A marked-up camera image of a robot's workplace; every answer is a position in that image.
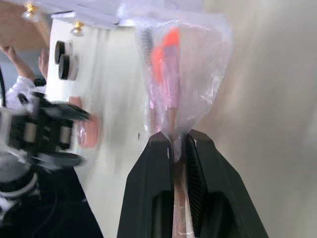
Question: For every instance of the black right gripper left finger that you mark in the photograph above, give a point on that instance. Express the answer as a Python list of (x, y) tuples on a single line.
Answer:
[(146, 188)]

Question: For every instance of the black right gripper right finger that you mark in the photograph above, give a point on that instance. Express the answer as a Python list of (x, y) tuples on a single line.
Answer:
[(223, 183)]

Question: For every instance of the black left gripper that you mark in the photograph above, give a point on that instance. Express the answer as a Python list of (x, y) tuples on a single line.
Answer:
[(47, 126)]

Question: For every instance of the gold crystal drawer knob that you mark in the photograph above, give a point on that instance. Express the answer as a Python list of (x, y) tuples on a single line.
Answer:
[(78, 29), (29, 12)]

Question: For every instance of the person's white shirt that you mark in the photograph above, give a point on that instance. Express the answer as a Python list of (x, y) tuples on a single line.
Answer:
[(22, 88)]

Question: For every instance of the black round compact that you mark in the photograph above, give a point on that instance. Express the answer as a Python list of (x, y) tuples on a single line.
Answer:
[(60, 50), (65, 68)]

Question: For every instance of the brown rounded furniture top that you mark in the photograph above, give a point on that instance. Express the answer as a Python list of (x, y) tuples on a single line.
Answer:
[(17, 27)]

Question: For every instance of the brush set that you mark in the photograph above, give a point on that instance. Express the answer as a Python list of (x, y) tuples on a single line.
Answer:
[(198, 74)]

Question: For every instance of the pink makeup sponge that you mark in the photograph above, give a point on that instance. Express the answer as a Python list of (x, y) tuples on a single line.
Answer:
[(89, 135), (75, 100)]

